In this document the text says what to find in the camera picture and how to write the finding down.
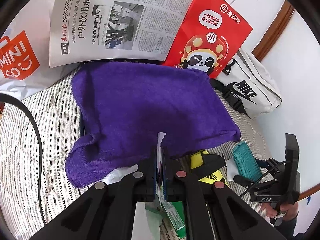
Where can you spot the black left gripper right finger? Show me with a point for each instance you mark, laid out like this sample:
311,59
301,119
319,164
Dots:
212,211

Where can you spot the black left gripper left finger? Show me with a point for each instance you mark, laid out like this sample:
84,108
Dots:
105,211

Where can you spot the green wet wipe sachet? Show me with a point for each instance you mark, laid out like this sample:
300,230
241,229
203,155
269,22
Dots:
166,219

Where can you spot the teal striped scrubbing pad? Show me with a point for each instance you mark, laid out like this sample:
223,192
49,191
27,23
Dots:
245,162

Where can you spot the yellow black Adidas pouch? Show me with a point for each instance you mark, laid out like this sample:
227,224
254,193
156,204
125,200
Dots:
207,167

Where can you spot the person's right hand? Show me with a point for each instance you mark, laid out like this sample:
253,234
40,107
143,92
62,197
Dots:
290,210

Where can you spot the striped grey bed sheet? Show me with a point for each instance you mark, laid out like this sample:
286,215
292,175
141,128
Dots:
34,186

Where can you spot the white Nike waist bag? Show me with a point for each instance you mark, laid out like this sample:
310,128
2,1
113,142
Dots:
247,86

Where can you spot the purple terry towel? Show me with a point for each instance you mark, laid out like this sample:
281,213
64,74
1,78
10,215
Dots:
125,105

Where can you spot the white Miniso plastic bag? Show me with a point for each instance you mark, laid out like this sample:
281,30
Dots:
25,66

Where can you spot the red panda paper bag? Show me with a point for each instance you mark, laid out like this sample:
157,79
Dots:
208,38

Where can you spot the folded newspaper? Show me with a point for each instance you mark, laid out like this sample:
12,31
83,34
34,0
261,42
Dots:
87,30

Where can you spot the wooden bed frame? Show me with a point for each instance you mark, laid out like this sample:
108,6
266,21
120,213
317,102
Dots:
290,52

